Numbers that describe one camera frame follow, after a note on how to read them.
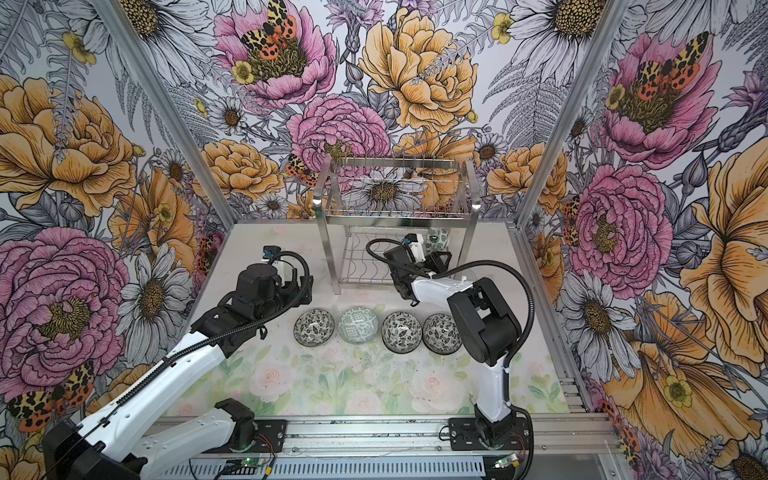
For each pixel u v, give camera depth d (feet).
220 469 2.30
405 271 2.54
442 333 2.93
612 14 2.35
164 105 2.86
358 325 3.01
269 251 2.19
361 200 3.92
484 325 1.70
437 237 3.58
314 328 3.01
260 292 1.88
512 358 1.73
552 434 2.53
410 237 2.87
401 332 2.93
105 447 1.27
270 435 2.40
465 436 2.41
